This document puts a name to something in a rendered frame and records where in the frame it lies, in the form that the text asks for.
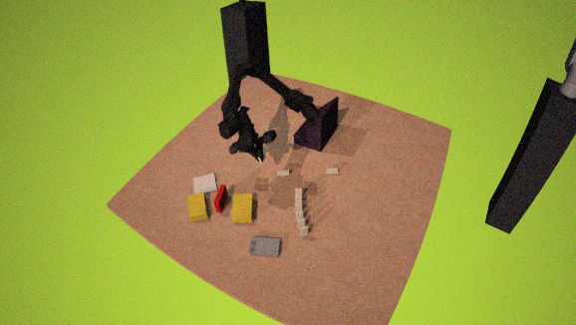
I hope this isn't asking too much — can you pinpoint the red rectangular block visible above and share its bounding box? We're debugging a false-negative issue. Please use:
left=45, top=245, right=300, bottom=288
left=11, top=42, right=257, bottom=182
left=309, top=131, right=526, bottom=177
left=214, top=184, right=228, bottom=212

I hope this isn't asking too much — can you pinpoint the yellow rectangular block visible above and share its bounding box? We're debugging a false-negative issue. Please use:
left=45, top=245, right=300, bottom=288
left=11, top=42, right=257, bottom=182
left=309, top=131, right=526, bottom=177
left=187, top=192, right=208, bottom=222
left=231, top=193, right=254, bottom=223

